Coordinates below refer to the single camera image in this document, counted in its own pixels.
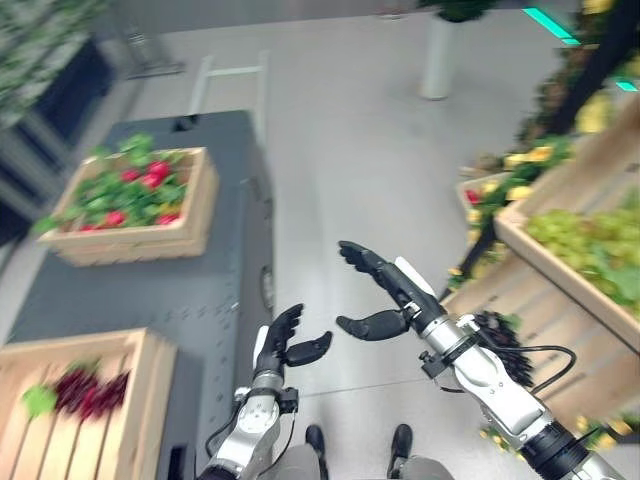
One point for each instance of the wooden crate with red fruits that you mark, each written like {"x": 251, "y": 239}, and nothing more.
{"x": 150, "y": 245}

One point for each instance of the wooden crate with green grapes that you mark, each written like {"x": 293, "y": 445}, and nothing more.
{"x": 560, "y": 185}

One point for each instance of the dark purple grape bunch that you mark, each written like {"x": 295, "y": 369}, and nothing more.
{"x": 505, "y": 340}

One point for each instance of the teal floor light strip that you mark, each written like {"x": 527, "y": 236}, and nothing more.
{"x": 627, "y": 86}
{"x": 550, "y": 25}

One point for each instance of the green plant in planter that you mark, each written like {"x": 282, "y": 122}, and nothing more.
{"x": 457, "y": 7}

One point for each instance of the white cylindrical planter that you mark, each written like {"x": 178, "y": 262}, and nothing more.
{"x": 440, "y": 60}

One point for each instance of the green hedge plant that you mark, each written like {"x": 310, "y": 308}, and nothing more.
{"x": 35, "y": 45}

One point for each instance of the red fruit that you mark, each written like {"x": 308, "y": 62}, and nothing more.
{"x": 131, "y": 175}
{"x": 167, "y": 219}
{"x": 116, "y": 218}
{"x": 151, "y": 181}
{"x": 159, "y": 170}

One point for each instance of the grey metal stand base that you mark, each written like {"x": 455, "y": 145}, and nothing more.
{"x": 150, "y": 55}

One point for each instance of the small wooden crate mixed fruits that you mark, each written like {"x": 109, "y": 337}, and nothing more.
{"x": 475, "y": 200}

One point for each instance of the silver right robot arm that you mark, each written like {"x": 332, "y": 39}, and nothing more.
{"x": 505, "y": 400}

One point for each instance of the white metal frame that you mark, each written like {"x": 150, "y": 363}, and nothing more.
{"x": 260, "y": 85}

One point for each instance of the dark planter cabinet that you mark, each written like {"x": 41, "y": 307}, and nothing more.
{"x": 65, "y": 110}

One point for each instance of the dark grey equipment case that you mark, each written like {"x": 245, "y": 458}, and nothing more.
{"x": 210, "y": 290}

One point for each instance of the yellow fruit display with leaves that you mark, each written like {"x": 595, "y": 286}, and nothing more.
{"x": 540, "y": 155}

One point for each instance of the black shelf post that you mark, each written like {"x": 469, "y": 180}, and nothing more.
{"x": 585, "y": 85}

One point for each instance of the green leaves in crate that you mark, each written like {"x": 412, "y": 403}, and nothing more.
{"x": 125, "y": 200}

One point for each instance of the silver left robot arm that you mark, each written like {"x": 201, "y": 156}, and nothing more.
{"x": 252, "y": 420}

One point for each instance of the wooden crate with purple grapes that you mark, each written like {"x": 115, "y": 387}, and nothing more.
{"x": 145, "y": 390}

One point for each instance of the dark right robot foot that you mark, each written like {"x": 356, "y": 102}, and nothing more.
{"x": 402, "y": 440}

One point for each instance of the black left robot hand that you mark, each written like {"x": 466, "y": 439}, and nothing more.
{"x": 274, "y": 345}

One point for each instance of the large wooden slatted crate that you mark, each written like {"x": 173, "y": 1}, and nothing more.
{"x": 575, "y": 340}

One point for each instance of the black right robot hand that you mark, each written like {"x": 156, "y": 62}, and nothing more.
{"x": 395, "y": 285}

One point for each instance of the grey robot leg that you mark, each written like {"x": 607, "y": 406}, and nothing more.
{"x": 300, "y": 462}
{"x": 420, "y": 467}

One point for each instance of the grey right robot leg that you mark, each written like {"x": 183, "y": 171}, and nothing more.
{"x": 420, "y": 467}

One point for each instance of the green grape pile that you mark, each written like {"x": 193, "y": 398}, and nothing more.
{"x": 585, "y": 240}

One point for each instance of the grey left robot leg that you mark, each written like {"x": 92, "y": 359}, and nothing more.
{"x": 300, "y": 462}

